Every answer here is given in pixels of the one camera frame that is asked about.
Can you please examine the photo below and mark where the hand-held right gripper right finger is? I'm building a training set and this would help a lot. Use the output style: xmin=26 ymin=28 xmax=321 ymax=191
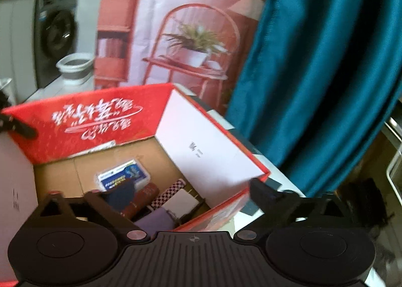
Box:
xmin=235 ymin=178 xmax=355 ymax=242

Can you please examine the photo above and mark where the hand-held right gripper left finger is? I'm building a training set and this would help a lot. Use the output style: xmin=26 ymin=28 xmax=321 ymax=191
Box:
xmin=39 ymin=179 xmax=150 ymax=242

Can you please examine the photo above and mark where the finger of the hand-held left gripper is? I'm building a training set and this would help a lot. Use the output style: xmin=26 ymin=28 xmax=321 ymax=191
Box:
xmin=0 ymin=113 xmax=37 ymax=141

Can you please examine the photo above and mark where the clear case with blue label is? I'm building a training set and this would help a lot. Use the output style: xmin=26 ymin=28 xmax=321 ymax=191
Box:
xmin=95 ymin=157 xmax=152 ymax=191

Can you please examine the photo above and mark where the dark red lipstick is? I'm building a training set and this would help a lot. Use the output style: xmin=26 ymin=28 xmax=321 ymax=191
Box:
xmin=121 ymin=183 xmax=160 ymax=220

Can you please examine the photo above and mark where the small purple plastic case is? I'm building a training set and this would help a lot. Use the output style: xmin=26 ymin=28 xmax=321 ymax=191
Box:
xmin=134 ymin=208 xmax=175 ymax=233

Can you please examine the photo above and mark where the checkered tube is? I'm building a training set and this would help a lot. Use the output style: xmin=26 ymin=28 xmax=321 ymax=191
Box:
xmin=147 ymin=178 xmax=186 ymax=213

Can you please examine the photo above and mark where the small white box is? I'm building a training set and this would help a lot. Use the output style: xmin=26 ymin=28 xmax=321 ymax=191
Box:
xmin=163 ymin=188 xmax=205 ymax=217

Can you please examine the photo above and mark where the red cardboard box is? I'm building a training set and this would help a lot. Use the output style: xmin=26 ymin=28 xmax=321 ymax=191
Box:
xmin=0 ymin=83 xmax=271 ymax=232

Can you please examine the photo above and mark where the white plastic bucket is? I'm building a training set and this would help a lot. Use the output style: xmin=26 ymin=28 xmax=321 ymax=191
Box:
xmin=56 ymin=53 xmax=95 ymax=84

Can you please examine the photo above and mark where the grey washing machine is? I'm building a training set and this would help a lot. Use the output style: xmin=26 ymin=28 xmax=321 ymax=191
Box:
xmin=0 ymin=0 xmax=80 ymax=95

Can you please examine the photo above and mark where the teal curtain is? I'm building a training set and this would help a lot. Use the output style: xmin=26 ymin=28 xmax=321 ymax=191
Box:
xmin=225 ymin=0 xmax=402 ymax=197

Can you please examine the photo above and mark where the printed backdrop cloth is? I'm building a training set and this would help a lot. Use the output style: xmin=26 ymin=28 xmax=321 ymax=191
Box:
xmin=93 ymin=0 xmax=277 ymax=115

